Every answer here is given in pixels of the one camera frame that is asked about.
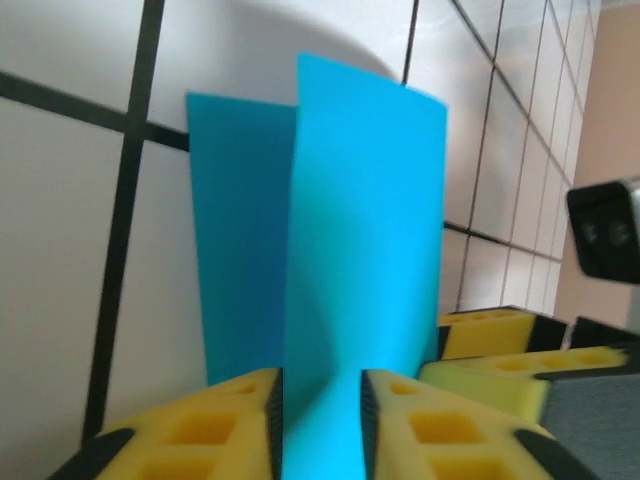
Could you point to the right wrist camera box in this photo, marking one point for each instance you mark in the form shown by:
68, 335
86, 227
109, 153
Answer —
605, 230

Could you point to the blue square paper sheet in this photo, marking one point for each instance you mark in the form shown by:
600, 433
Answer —
360, 200

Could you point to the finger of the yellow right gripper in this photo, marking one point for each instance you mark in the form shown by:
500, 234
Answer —
500, 335
480, 395

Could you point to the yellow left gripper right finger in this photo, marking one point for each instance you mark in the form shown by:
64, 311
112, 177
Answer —
390, 425

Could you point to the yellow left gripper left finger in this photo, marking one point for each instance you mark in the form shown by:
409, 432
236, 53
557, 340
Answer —
250, 425

